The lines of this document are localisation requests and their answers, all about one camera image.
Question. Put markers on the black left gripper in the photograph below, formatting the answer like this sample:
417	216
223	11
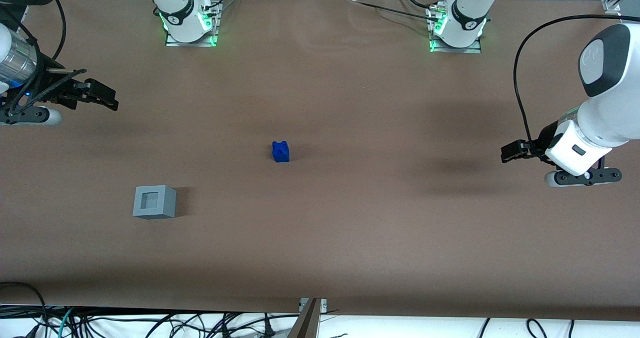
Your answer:
543	137

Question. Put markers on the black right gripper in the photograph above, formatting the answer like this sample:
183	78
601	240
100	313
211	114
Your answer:
48	85

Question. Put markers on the blue plastic part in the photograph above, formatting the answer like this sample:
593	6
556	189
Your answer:
281	152

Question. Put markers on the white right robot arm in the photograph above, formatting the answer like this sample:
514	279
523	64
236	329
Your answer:
175	8

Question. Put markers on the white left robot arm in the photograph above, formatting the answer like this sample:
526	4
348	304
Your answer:
610	113

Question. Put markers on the gray cube base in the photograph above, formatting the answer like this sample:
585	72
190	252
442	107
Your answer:
155	203

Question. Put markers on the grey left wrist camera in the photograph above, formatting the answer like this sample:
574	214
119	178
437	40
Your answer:
582	177

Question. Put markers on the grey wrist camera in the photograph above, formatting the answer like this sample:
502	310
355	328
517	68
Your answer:
35	116
582	177

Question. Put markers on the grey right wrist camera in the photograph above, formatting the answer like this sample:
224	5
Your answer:
35	116

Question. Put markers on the metal table edge bracket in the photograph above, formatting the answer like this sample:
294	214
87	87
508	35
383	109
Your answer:
306	323

